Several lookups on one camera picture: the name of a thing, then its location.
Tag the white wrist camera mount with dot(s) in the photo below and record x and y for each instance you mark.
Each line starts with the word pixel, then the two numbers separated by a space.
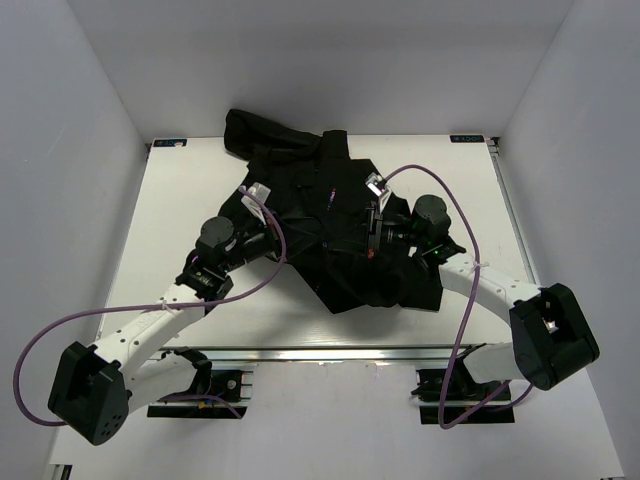
pixel 378 185
pixel 254 199

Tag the blue left corner label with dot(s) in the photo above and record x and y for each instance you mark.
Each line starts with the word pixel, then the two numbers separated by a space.
pixel 169 143

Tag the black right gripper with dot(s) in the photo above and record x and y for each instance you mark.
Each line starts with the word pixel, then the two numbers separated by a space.
pixel 373 219

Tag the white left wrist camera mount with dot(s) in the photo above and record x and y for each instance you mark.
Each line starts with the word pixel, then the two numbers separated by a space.
pixel 254 199

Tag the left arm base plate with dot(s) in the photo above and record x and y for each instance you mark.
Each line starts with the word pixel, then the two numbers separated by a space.
pixel 226 396

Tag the blue right corner label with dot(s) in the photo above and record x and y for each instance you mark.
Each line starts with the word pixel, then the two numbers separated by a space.
pixel 467 138

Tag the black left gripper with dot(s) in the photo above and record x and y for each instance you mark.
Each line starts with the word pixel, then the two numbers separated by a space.
pixel 272 240

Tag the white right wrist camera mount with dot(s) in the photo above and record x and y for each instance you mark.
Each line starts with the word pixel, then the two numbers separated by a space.
pixel 378 185

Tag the aluminium front table rail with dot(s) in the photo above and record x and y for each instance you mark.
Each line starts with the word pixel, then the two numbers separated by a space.
pixel 320 354

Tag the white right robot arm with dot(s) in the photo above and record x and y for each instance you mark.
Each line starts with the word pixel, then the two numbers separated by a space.
pixel 550 336

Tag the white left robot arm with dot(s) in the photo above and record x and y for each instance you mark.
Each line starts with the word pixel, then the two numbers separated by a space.
pixel 97 386

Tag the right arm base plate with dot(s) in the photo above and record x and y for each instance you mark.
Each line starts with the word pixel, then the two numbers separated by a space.
pixel 462 395

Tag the black zip jacket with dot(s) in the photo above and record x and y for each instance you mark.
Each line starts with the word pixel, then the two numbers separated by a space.
pixel 319 198

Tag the blue corner label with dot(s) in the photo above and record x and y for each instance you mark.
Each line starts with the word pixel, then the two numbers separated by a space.
pixel 169 143
pixel 467 138

